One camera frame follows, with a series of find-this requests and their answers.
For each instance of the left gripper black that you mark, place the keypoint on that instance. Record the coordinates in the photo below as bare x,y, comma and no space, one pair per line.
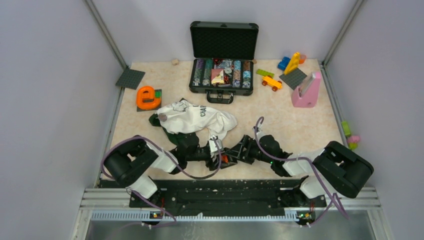
212,165

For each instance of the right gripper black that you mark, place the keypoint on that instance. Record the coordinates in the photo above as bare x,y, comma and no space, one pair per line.
247,141

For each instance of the red maple leaf brooch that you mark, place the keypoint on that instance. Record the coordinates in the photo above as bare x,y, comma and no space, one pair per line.
224,159

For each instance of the white and green garment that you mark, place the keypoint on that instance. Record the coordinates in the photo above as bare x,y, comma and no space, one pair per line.
185,118

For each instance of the black square frame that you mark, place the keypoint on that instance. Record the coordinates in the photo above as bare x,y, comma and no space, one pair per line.
232,161

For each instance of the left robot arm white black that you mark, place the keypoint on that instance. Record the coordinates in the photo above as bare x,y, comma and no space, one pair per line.
127,162

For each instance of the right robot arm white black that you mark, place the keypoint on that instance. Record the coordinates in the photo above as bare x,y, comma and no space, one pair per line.
331,169

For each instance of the yellow orange toy car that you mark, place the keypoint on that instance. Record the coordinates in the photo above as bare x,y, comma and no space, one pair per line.
274,84

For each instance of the green flat brick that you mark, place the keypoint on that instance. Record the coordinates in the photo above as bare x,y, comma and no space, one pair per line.
265,73

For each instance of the pink metronome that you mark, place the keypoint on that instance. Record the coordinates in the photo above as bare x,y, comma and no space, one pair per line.
306,94

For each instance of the dark grey baseplate right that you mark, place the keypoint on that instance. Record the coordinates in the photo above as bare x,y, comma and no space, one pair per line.
294,78

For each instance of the dark grey baseplate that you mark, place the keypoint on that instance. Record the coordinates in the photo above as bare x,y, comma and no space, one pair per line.
294,78
130,79

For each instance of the black poker chip case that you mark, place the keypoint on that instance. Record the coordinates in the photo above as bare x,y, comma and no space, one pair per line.
223,59

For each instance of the blue toy brick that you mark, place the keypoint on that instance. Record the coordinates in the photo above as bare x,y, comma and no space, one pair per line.
282,65

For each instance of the orange letter e toy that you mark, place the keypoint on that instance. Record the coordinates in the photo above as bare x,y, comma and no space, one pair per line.
147,98

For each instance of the yellow triangular toy brick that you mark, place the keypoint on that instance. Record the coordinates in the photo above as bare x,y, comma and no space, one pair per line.
293,63

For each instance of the small wooden cube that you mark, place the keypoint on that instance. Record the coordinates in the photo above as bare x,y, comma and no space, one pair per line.
175,62

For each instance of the orange toy cup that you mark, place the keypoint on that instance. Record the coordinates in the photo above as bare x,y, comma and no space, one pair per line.
302,58

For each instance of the dark grey baseplate left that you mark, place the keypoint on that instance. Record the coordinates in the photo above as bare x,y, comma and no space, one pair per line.
130,79

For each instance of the green and pink bricks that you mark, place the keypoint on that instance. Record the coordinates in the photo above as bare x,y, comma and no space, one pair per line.
352,140

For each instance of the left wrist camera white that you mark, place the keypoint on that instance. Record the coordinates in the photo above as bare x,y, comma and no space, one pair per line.
215,146

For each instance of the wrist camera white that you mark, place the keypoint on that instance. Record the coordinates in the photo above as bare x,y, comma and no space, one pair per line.
258,133
215,146

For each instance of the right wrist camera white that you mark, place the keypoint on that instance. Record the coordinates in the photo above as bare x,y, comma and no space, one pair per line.
258,133

